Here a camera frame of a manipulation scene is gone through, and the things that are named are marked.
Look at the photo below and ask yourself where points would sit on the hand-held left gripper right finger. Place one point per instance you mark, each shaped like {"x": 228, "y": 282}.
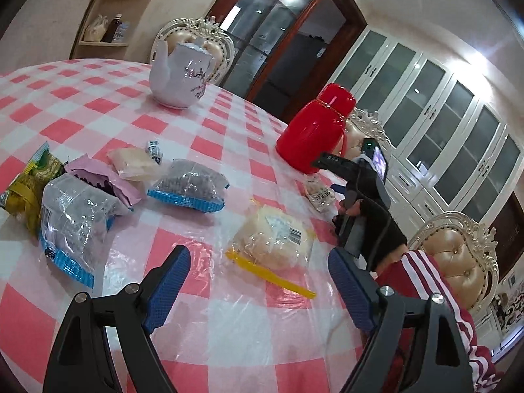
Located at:
{"x": 348, "y": 290}

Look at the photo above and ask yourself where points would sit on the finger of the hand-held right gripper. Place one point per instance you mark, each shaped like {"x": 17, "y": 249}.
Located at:
{"x": 337, "y": 189}

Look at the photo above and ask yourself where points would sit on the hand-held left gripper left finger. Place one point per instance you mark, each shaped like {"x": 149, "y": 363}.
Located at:
{"x": 170, "y": 290}

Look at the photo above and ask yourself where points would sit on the pale bread packet yellow edge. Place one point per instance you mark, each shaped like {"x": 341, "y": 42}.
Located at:
{"x": 274, "y": 237}

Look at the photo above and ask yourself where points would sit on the pink snack packet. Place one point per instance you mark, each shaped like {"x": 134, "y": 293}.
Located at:
{"x": 118, "y": 188}

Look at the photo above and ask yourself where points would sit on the person's right forearm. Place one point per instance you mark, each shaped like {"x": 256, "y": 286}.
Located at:
{"x": 425, "y": 272}

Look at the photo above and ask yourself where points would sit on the person's right hand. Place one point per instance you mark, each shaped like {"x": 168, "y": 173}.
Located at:
{"x": 380, "y": 229}

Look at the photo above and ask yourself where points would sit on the small white snack packet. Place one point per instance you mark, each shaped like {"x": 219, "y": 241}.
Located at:
{"x": 319, "y": 194}

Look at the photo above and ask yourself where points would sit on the red thermos jug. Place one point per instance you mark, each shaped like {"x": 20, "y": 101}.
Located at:
{"x": 311, "y": 135}

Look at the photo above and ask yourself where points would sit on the cream tufted dining chair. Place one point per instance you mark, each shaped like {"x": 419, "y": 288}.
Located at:
{"x": 368, "y": 123}
{"x": 458, "y": 262}
{"x": 221, "y": 49}

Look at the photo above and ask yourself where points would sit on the clear snack packet blue trim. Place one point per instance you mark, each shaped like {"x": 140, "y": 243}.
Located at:
{"x": 73, "y": 221}
{"x": 190, "y": 184}

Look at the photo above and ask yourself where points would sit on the white glass-door cabinet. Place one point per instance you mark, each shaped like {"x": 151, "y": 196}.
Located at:
{"x": 450, "y": 131}

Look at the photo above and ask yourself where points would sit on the small cream bread packet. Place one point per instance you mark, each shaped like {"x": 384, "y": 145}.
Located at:
{"x": 131, "y": 166}

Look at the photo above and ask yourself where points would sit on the small blue candy packet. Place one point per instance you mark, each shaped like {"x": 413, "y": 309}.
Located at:
{"x": 154, "y": 151}

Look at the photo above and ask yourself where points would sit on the brown framed glass door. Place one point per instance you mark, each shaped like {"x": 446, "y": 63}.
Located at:
{"x": 286, "y": 28}

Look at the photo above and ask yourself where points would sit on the green yellow snack packet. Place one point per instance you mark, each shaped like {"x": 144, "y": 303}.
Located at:
{"x": 30, "y": 188}

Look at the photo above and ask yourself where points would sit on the white floral teapot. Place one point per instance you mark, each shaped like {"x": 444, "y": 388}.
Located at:
{"x": 184, "y": 77}

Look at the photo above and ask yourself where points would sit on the pink white checked tablecloth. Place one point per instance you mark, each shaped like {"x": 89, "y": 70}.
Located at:
{"x": 123, "y": 110}

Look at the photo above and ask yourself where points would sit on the small blue box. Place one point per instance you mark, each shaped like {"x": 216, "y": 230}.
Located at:
{"x": 123, "y": 32}

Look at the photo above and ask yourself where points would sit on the dark brown bottle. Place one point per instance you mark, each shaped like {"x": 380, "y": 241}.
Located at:
{"x": 111, "y": 28}

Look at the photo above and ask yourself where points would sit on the white filled bag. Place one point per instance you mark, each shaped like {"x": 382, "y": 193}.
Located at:
{"x": 95, "y": 28}

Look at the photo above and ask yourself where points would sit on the wooden wall shelf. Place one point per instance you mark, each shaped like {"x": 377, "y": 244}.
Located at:
{"x": 88, "y": 20}

